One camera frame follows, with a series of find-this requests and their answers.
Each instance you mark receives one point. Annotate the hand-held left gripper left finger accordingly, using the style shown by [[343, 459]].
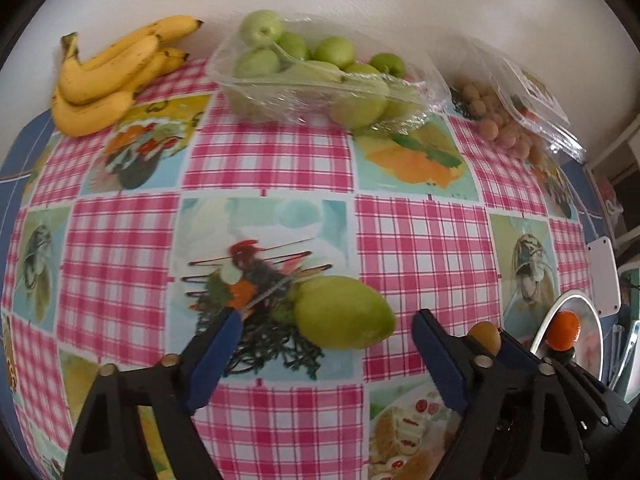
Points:
[[217, 360]]

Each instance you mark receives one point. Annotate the pile of longans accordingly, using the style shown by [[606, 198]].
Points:
[[495, 120]]

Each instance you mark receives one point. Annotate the bag of green guavas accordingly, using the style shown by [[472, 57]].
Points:
[[280, 100]]

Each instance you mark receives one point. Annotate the green mango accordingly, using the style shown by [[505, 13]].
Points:
[[345, 315]]

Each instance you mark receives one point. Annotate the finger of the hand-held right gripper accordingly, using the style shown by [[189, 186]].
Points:
[[517, 352], [590, 400]]

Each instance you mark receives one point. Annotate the round metal plate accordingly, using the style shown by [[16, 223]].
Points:
[[591, 345]]

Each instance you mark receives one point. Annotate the clear clamshell box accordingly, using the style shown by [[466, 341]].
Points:
[[540, 95]]

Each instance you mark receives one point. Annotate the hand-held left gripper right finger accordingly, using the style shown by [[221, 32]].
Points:
[[440, 360]]

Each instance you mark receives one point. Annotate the pile of green jujubes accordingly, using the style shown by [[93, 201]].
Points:
[[360, 105]]

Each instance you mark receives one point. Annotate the brown kiwi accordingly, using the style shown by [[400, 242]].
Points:
[[484, 337]]

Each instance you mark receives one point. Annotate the orange tangerine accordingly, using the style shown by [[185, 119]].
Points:
[[563, 331]]

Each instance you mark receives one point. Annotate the pink checkered tablecloth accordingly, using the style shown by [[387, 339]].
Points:
[[120, 260]]

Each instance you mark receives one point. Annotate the yellow banana bunch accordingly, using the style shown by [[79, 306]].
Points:
[[95, 105]]

